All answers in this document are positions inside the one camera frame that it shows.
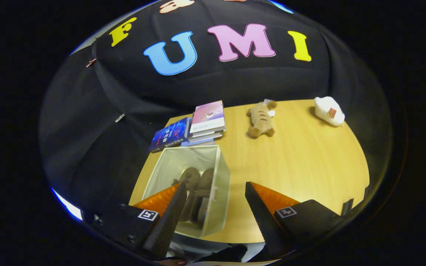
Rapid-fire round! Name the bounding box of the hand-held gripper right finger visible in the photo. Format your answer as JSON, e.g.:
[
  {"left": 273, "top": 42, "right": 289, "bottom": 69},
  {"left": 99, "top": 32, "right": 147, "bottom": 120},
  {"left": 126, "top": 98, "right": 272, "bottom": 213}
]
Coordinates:
[{"left": 245, "top": 181, "right": 346, "bottom": 261}]

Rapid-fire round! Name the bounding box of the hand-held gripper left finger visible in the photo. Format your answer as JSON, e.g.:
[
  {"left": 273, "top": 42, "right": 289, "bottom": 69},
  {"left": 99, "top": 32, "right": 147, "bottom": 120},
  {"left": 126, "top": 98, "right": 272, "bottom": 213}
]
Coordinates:
[{"left": 82, "top": 182, "right": 187, "bottom": 260}]

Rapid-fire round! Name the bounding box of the brown fuzzy slipper shoe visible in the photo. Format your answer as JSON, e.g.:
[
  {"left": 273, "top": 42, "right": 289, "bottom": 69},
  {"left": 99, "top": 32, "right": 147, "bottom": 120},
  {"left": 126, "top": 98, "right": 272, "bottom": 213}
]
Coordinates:
[
  {"left": 195, "top": 168, "right": 216, "bottom": 226},
  {"left": 172, "top": 167, "right": 201, "bottom": 222}
]

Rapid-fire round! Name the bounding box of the green fabric storage box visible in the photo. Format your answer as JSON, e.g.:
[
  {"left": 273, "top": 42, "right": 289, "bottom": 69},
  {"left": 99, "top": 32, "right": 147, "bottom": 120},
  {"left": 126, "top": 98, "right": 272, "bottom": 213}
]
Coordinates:
[{"left": 141, "top": 145, "right": 231, "bottom": 238}]

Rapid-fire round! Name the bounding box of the light blue book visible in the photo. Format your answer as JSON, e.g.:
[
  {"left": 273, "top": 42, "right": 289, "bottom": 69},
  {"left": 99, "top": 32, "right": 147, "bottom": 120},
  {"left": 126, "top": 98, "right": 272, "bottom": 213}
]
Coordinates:
[{"left": 181, "top": 137, "right": 215, "bottom": 147}]

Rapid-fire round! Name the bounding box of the dark blue book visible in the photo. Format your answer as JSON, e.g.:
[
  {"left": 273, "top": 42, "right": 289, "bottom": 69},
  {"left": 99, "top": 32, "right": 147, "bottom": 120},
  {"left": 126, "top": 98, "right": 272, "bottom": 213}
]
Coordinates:
[{"left": 149, "top": 117, "right": 191, "bottom": 153}]

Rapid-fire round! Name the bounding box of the grey book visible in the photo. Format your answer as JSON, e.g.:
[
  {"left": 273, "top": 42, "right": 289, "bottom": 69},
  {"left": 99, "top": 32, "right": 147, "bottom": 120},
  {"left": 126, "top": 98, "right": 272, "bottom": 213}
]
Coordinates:
[{"left": 188, "top": 127, "right": 224, "bottom": 143}]

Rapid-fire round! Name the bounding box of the brown plush toy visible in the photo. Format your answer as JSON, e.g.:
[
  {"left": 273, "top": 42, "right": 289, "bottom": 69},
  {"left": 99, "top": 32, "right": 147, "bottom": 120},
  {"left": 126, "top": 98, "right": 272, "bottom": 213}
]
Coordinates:
[{"left": 246, "top": 100, "right": 277, "bottom": 139}]

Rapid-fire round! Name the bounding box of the pink cover book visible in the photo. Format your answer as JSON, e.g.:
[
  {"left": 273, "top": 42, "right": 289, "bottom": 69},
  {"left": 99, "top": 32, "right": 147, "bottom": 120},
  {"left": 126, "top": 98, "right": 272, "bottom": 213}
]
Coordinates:
[{"left": 190, "top": 100, "right": 226, "bottom": 134}]

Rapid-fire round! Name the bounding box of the white plush toy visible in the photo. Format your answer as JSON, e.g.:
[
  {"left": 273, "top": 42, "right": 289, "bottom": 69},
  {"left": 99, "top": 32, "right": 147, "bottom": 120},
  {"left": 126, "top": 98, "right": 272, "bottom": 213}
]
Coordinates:
[{"left": 314, "top": 96, "right": 346, "bottom": 127}]

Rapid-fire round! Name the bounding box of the black backdrop cloth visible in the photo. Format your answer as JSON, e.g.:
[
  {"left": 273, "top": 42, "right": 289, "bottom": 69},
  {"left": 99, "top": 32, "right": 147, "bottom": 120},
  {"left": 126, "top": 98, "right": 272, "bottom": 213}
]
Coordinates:
[{"left": 39, "top": 0, "right": 393, "bottom": 222}]

